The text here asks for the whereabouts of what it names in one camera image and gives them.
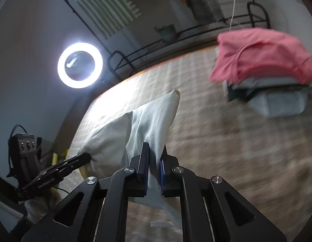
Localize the pink folded garment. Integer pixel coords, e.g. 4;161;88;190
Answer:
209;28;312;85

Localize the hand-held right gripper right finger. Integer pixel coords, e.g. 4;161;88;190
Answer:
160;144;288;242

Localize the grey folded garment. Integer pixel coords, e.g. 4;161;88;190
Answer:
249;89;309;118

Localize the small potted plant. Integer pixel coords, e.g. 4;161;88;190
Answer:
155;25;177;42

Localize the yellow box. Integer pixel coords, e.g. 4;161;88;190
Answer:
51;149;70;167

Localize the phone holder in ring light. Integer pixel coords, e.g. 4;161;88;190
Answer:
66;57;80;69

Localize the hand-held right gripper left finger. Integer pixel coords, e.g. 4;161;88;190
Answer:
21;142;150;242

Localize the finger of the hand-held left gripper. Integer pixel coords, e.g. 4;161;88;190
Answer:
46;152;92;179

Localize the white camisole top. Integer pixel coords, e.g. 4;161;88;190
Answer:
87;89;183;228

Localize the ring light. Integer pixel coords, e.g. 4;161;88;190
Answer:
58;43;103;89

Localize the black metal clothes rack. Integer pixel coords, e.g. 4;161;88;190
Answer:
50;0;271;81

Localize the white lamp cable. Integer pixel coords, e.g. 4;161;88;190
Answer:
229;0;236;32

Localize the black folded garment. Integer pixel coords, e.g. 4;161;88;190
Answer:
227;82;250;103

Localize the green striped hanging rug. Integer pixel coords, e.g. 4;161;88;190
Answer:
76;0;143;39

